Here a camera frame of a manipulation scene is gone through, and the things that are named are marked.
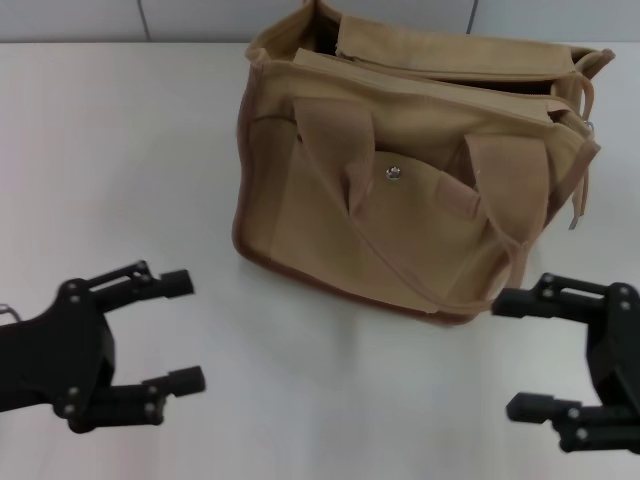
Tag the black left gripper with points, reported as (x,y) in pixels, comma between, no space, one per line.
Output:
(65,350)

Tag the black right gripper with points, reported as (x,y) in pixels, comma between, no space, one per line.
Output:
(617,350)

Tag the khaki canvas food bag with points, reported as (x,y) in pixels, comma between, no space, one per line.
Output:
(400,225)

